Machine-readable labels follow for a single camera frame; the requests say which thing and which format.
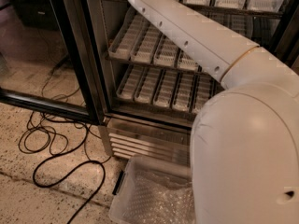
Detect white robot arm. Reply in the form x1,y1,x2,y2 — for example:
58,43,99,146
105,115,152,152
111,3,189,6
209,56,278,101
128,0,299,224

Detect stainless steel glass-door fridge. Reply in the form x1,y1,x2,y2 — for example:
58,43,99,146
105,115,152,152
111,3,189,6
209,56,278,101
59,0,299,168

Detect open glass fridge door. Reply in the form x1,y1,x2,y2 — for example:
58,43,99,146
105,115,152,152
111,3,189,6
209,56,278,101
0,0,104,125

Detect clear plastic storage bin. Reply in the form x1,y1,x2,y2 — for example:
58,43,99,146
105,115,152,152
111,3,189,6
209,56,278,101
109,156,195,224

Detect bubble wrap sheet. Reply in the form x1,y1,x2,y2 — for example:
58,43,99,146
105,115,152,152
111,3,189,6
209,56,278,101
123,171,195,224

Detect dark cabinet in background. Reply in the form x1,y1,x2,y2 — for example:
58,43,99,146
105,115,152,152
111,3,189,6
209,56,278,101
9,0,59,31

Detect bottom wire fridge shelf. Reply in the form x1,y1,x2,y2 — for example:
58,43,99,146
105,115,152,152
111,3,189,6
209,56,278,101
112,97,195,122

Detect wire fridge shelf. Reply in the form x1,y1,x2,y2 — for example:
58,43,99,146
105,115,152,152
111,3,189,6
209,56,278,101
112,97,195,122
106,0,283,20
105,55,209,76

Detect middle wire fridge shelf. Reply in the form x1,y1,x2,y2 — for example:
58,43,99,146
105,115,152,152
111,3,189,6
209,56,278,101
105,55,209,76

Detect top wire fridge shelf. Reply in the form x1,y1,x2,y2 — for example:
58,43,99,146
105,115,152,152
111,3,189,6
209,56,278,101
106,0,283,20

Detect black floor cable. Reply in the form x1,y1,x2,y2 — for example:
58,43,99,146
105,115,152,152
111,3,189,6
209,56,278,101
17,54,107,224

